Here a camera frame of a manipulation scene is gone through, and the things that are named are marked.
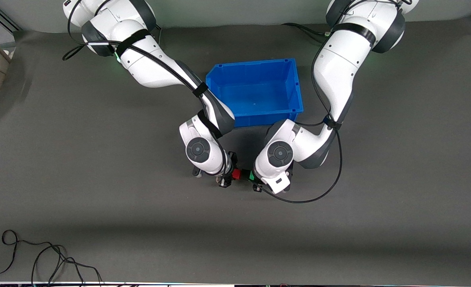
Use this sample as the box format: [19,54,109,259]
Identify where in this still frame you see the blue plastic storage bin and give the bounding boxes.
[206,58,304,128]

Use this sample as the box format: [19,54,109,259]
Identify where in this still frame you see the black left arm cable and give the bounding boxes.
[259,0,409,204]

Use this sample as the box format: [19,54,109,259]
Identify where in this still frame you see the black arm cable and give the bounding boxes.
[259,0,409,204]
[62,0,230,176]

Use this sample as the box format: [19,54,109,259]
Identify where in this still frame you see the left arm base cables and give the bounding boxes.
[281,22,332,44]

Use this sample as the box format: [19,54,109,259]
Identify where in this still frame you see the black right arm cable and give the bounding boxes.
[62,0,230,176]

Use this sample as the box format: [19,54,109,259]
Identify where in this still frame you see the thin black loose cable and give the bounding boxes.
[0,230,104,285]

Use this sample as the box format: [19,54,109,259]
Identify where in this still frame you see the aluminium frame rail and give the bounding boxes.
[0,0,22,32]

